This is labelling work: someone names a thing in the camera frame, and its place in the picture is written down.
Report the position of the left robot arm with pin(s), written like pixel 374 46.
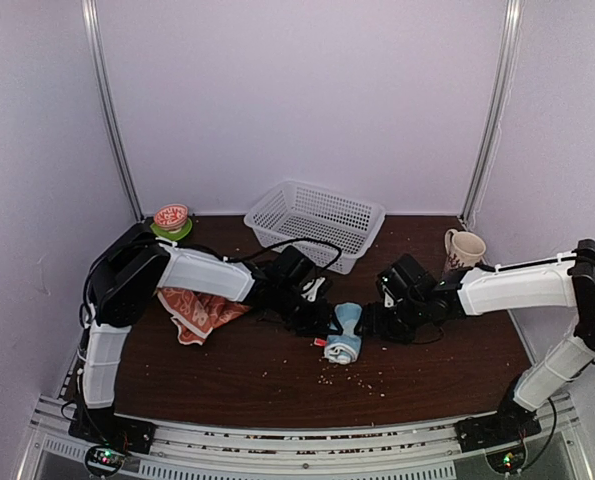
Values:
pixel 122 280

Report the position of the blue patterned towel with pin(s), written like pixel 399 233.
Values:
pixel 344 346

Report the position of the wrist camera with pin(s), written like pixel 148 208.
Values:
pixel 405 281
pixel 290 269

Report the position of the aluminium frame post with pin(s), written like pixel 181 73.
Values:
pixel 492 127
pixel 110 118

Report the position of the red patterned bowl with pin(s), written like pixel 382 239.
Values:
pixel 171 216

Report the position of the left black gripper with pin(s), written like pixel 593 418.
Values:
pixel 316 324

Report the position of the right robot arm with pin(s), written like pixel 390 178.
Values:
pixel 564 281

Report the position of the left aluminium frame post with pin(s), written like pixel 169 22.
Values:
pixel 110 118

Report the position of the aluminium front rail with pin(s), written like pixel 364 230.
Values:
pixel 421 450

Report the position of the orange bunny towel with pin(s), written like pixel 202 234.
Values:
pixel 197 315

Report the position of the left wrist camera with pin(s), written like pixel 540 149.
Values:
pixel 290 269

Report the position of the white plastic basket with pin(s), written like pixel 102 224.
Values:
pixel 343 226

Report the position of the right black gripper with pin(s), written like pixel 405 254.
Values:
pixel 374 323

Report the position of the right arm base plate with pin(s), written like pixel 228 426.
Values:
pixel 504 445

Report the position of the right aluminium frame post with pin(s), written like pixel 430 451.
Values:
pixel 492 127

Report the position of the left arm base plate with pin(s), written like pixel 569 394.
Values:
pixel 109 452

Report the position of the green plate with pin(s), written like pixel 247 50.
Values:
pixel 175 234

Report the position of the beige mug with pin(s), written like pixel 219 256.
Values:
pixel 463 249

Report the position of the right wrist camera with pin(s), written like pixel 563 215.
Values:
pixel 405 281

